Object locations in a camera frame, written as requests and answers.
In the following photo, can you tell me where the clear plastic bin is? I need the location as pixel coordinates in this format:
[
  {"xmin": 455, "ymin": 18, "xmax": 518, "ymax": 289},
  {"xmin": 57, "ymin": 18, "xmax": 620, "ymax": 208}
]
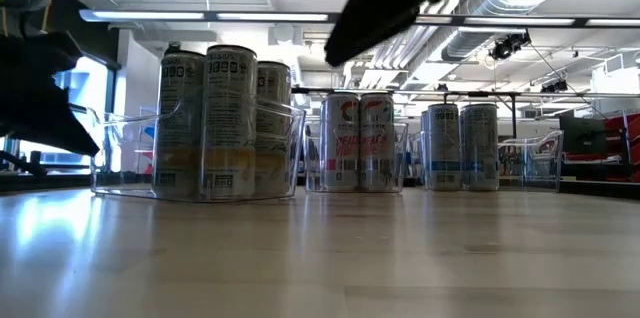
[
  {"xmin": 408, "ymin": 130, "xmax": 565, "ymax": 193},
  {"xmin": 89, "ymin": 97, "xmax": 307, "ymax": 204},
  {"xmin": 303, "ymin": 120, "xmax": 409, "ymax": 194}
]

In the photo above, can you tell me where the long ceiling light bar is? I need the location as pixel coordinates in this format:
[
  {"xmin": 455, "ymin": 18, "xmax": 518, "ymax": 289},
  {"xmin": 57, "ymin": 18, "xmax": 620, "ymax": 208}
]
[{"xmin": 78, "ymin": 7, "xmax": 640, "ymax": 29}]

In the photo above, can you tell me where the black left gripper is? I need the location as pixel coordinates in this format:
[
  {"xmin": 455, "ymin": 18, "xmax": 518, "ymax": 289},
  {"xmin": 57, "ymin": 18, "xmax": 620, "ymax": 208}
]
[{"xmin": 0, "ymin": 32, "xmax": 101, "ymax": 157}]

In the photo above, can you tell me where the red band Celsius can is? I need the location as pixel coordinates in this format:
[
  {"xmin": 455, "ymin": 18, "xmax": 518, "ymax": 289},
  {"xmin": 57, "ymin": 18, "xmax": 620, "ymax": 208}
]
[
  {"xmin": 321, "ymin": 92, "xmax": 361, "ymax": 193},
  {"xmin": 359, "ymin": 92, "xmax": 396, "ymax": 193}
]

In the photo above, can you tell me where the silver ventilation duct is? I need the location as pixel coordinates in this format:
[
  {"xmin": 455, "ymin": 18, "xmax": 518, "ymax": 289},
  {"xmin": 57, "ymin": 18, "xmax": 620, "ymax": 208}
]
[{"xmin": 407, "ymin": 0, "xmax": 581, "ymax": 77}]

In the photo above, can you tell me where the red cabinet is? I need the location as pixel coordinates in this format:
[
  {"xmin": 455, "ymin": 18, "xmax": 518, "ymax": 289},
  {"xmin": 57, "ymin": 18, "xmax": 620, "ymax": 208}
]
[{"xmin": 589, "ymin": 111, "xmax": 640, "ymax": 183}]

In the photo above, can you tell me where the yellow band Celsius can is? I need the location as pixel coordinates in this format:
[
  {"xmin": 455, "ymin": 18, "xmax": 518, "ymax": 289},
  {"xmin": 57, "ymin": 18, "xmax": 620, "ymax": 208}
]
[
  {"xmin": 254, "ymin": 61, "xmax": 294, "ymax": 198},
  {"xmin": 152, "ymin": 50, "xmax": 206, "ymax": 200},
  {"xmin": 201, "ymin": 45, "xmax": 259, "ymax": 203}
]

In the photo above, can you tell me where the blue band Celsius can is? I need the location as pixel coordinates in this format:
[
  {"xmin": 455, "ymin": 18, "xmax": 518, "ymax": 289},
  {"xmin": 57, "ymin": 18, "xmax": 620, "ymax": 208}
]
[
  {"xmin": 459, "ymin": 103, "xmax": 500, "ymax": 192},
  {"xmin": 426, "ymin": 102, "xmax": 461, "ymax": 192}
]

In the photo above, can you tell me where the black monitor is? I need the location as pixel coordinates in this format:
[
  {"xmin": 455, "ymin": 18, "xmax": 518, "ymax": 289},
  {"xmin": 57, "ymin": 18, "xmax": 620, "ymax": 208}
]
[{"xmin": 558, "ymin": 115, "xmax": 609, "ymax": 157}]

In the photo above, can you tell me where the large window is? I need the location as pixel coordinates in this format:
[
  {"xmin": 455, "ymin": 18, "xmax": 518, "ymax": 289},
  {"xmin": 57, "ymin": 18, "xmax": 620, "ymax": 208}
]
[{"xmin": 0, "ymin": 55, "xmax": 119, "ymax": 174}]

